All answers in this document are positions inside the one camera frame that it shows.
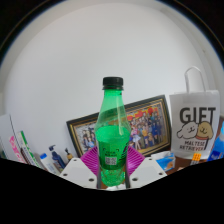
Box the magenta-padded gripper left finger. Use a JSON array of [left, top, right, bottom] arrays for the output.
[[59, 145, 100, 189]]

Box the framed group picture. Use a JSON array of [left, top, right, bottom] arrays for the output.
[[65, 94, 173, 158]]

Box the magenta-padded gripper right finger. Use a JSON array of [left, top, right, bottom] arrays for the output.
[[125, 146, 168, 189]]

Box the dark blue pump bottle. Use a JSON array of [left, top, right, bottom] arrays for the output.
[[48, 144, 67, 170]]

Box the blue white tissue pack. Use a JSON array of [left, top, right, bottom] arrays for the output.
[[151, 150, 177, 173]]

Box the blue refill pouch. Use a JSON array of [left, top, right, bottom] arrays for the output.
[[206, 121, 224, 163]]

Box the white bottle with blue cap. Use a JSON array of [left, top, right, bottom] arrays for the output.
[[39, 152, 61, 176]]

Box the white printed gift bag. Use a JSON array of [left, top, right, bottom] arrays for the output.
[[168, 65, 222, 160]]

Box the pink printed tube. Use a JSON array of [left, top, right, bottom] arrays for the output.
[[8, 134, 29, 164]]

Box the white cabinet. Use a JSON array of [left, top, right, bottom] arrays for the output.
[[0, 114, 21, 161]]

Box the dark pump bottle yellow label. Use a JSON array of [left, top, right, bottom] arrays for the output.
[[64, 147, 75, 163]]

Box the green plastic drink bottle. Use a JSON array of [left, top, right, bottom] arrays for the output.
[[94, 76, 132, 188]]

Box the green white printed tube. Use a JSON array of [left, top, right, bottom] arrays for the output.
[[16, 130, 43, 168]]

